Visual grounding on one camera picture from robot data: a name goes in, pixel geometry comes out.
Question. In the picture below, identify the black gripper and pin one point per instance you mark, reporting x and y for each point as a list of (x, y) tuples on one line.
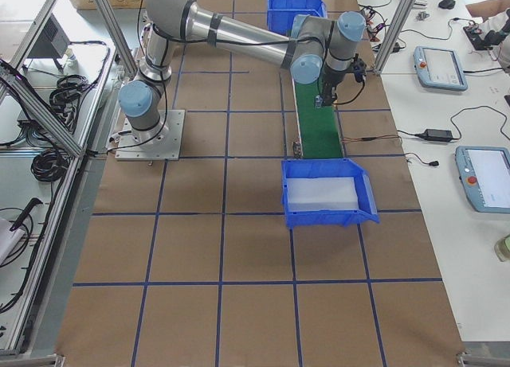
[(331, 81)]

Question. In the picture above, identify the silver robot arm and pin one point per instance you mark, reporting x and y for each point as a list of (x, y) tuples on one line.
[(318, 51)]

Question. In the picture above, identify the green conveyor belt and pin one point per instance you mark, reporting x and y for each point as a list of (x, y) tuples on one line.
[(318, 127)]

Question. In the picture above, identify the blue source plastic bin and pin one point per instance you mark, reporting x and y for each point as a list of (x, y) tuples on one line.
[(280, 13)]

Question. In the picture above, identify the blue destination plastic bin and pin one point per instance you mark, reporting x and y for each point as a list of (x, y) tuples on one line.
[(329, 168)]

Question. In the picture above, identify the white foam pad in destination bin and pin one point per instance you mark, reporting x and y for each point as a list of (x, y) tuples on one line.
[(315, 194)]

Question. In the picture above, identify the far teach pendant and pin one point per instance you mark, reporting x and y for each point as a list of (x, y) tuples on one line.
[(439, 68)]

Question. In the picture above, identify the teach pendant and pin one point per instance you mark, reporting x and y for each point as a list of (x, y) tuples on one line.
[(439, 68), (484, 174)]

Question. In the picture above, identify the black power adapter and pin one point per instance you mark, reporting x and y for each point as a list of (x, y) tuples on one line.
[(437, 135)]

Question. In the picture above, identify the black computer mouse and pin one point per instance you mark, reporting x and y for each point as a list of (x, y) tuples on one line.
[(446, 4)]

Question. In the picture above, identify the near teach pendant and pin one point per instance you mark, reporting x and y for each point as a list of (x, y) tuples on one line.
[(484, 174)]

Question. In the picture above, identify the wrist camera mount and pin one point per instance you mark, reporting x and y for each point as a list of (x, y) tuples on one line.
[(358, 67)]

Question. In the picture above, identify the aluminium frame post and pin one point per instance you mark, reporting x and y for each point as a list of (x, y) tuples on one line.
[(401, 14)]

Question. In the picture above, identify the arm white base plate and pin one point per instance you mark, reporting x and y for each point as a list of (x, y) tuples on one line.
[(162, 142)]

